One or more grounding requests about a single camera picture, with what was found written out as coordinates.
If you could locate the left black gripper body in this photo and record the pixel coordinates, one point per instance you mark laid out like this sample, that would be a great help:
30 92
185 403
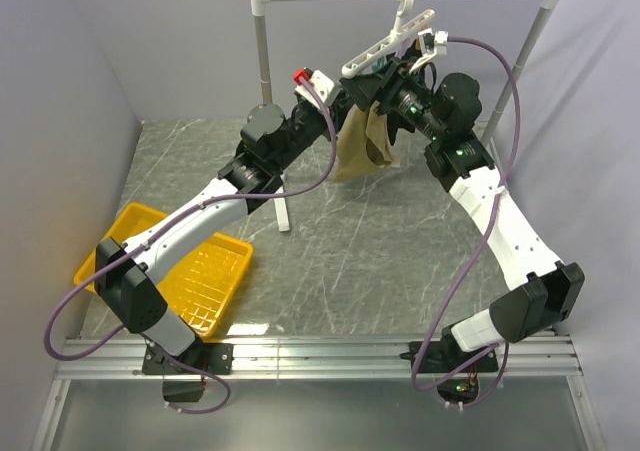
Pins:
307 132

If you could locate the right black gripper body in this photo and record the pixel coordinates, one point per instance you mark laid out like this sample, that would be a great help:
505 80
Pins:
405 96

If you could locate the white clip hanger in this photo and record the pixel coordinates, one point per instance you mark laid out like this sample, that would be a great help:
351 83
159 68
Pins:
402 30

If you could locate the khaki underwear white waistband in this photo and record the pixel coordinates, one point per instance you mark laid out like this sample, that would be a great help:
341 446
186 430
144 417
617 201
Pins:
364 147

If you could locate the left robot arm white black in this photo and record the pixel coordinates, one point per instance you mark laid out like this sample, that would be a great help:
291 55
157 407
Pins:
128 273

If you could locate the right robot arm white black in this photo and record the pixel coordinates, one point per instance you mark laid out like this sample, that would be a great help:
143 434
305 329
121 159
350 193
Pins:
542 289

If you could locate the teal clothes clip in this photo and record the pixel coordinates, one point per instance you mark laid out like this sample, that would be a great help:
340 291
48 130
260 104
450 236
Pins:
379 64

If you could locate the black hanging underwear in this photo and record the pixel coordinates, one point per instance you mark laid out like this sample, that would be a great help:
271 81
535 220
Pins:
394 122

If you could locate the purple clothes clip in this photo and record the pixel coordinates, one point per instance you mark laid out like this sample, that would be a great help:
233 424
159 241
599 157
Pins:
401 49

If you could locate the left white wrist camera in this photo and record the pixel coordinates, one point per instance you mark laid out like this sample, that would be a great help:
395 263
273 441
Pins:
326 88

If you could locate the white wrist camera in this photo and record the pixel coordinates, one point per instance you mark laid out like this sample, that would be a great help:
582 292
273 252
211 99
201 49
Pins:
433 44
326 88

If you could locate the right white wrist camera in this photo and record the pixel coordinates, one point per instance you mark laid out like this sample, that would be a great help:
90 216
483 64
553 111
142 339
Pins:
433 44

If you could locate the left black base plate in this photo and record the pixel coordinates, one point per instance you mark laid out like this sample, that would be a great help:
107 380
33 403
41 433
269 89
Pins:
214 358

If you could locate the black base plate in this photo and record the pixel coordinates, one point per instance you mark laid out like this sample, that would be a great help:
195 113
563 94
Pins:
441 357
214 358

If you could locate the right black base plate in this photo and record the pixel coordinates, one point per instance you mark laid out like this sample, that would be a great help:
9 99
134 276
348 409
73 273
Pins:
441 357

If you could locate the aluminium mounting rail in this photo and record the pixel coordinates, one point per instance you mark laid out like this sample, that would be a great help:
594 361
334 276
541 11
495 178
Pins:
340 357

